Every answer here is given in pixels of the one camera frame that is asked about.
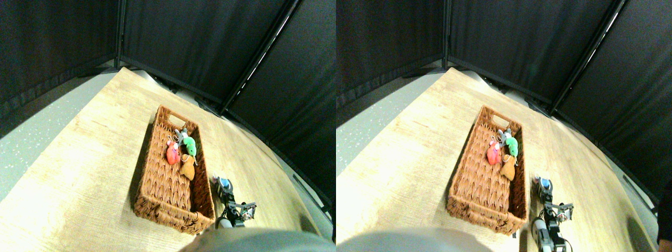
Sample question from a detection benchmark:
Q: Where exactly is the black curtain stand foot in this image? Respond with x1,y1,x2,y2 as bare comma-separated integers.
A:
195,94,222,113
151,73,177,91
480,76,506,92
524,97,552,114

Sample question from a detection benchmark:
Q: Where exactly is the red plush toy mouse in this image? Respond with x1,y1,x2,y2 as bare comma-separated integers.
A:
486,141,502,166
166,141,181,166

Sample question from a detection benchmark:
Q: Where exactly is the tan plush toy mouse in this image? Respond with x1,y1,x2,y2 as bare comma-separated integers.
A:
500,154,518,182
180,154,197,182

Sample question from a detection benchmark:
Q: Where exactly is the black curtain stand pole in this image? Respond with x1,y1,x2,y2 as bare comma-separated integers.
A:
117,0,127,68
443,0,452,68
550,0,628,112
219,0,303,113

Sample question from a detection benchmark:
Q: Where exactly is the black bracket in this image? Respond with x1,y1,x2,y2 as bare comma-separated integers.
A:
555,202,575,223

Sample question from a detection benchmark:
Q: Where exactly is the brown wicker basket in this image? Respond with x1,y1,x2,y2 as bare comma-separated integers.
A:
447,105,528,235
132,105,216,235

